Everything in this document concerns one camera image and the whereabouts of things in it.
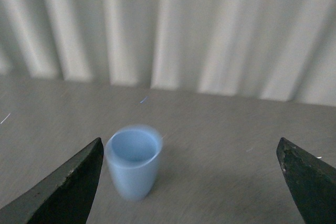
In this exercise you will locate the white pleated curtain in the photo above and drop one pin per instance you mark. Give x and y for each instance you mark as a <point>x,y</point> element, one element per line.
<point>269,49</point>

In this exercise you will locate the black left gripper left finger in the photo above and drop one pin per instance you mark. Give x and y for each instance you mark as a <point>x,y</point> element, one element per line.
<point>64,196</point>

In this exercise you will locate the light blue plastic cup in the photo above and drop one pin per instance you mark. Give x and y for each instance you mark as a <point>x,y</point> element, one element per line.
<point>133,157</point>

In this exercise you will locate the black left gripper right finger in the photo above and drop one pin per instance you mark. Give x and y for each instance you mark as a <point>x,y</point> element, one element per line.
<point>310,180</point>

